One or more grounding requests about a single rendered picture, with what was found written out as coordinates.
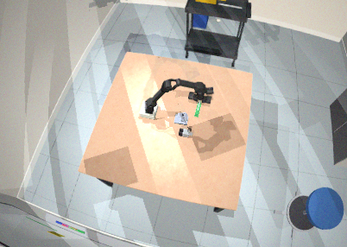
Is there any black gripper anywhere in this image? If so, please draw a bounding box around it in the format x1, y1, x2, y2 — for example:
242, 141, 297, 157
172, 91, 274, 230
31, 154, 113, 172
188, 92, 211, 104

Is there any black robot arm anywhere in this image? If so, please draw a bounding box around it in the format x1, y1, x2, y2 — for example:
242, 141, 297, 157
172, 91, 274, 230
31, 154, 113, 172
144, 78, 214, 114

